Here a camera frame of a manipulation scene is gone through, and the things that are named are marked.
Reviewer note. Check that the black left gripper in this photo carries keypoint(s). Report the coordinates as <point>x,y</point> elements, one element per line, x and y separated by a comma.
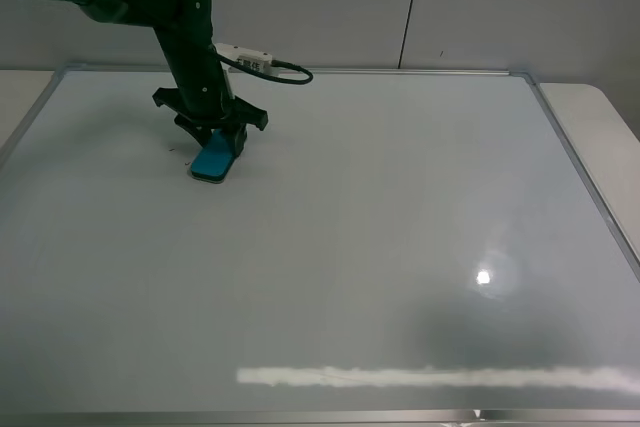
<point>202,97</point>

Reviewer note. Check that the teal whiteboard eraser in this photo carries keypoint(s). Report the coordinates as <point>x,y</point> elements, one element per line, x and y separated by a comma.
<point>214,161</point>

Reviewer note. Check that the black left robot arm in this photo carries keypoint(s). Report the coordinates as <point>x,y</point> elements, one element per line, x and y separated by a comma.
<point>191,17</point>

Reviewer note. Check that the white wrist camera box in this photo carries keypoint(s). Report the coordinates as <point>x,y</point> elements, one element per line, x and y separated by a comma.
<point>256,60</point>

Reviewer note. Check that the white board with aluminium frame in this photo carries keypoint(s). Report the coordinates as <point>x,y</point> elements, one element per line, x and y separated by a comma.
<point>394,248</point>

